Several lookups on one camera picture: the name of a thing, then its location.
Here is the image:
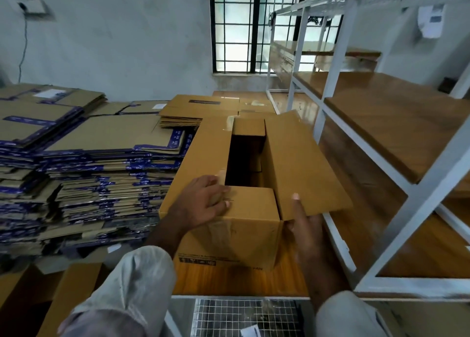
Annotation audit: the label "white wire mesh cage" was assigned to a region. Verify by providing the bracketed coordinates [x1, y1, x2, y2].
[165, 296, 309, 337]

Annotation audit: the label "person's right hand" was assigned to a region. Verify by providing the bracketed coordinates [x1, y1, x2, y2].
[288, 194, 328, 264]

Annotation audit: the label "assembled boxes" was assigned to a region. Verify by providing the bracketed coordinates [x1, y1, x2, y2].
[0, 260, 107, 337]

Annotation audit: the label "person's left hand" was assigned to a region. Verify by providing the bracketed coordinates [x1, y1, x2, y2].
[167, 173, 232, 235]

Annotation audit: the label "black framed window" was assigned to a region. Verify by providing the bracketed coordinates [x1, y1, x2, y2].
[210, 0, 346, 74]

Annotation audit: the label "white wall socket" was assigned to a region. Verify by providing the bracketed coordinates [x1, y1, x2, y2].
[15, 0, 47, 15]

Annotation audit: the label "white metal shelf rack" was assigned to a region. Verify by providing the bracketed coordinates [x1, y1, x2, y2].
[266, 0, 470, 299]

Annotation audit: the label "wooden table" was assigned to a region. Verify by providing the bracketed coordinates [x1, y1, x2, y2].
[172, 91, 470, 299]

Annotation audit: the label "thin wall cable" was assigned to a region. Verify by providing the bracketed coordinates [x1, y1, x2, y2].
[16, 0, 30, 84]

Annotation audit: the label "brown cardboard box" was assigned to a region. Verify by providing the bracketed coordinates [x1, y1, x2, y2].
[159, 109, 355, 270]
[158, 94, 276, 128]

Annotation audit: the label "person's right forearm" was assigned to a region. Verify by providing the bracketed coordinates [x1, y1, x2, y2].
[301, 252, 352, 308]

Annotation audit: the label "white wall device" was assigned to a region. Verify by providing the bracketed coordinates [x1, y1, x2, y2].
[417, 5, 447, 40]

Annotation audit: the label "person's light grey shirt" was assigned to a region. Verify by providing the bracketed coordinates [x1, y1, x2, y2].
[59, 245, 394, 337]

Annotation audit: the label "person's left forearm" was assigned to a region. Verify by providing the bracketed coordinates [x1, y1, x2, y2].
[145, 219, 192, 259]

